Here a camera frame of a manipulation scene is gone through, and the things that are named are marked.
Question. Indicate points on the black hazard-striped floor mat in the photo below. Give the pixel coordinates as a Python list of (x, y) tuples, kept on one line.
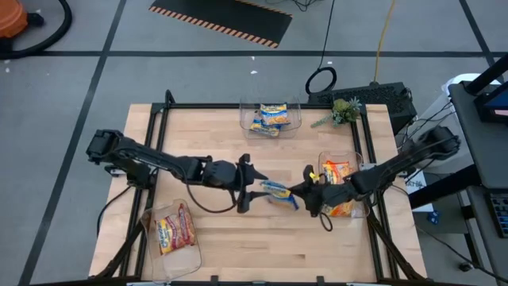
[(222, 16)]

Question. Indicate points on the black monitor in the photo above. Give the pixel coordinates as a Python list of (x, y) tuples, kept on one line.
[(498, 105)]

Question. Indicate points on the grey desk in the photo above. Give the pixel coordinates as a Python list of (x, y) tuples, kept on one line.
[(484, 151)]

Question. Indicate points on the blue Maruchan noodle pack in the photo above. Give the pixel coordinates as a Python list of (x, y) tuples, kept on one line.
[(278, 192), (262, 128), (274, 114)]

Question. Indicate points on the green artificial succulent plant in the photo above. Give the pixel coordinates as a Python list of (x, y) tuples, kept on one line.
[(345, 111)]

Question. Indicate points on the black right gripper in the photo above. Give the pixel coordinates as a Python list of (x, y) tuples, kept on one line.
[(325, 194)]

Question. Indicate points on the small blue item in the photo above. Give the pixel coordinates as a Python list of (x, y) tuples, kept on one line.
[(432, 217)]

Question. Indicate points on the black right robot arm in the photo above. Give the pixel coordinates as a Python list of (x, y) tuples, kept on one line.
[(397, 163)]

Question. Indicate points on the white container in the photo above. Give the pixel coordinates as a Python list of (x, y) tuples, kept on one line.
[(454, 83)]

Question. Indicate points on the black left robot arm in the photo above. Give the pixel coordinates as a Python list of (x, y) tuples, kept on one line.
[(158, 161)]

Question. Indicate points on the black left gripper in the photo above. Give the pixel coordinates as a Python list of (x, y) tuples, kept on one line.
[(222, 175)]

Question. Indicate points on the clear plastic bin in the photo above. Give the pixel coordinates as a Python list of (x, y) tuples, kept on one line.
[(178, 266), (293, 119), (345, 155)]

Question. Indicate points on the orange shop vacuum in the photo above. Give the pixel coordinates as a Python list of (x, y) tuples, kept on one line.
[(10, 18)]

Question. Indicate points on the black aluminium table frame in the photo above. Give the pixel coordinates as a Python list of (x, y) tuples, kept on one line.
[(198, 106)]

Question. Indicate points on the white printed paper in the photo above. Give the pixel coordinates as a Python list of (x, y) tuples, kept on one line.
[(416, 192)]

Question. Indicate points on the black keyboard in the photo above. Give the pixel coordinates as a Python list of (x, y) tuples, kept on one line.
[(501, 214)]

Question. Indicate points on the black floor plug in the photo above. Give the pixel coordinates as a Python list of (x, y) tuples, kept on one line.
[(465, 267)]

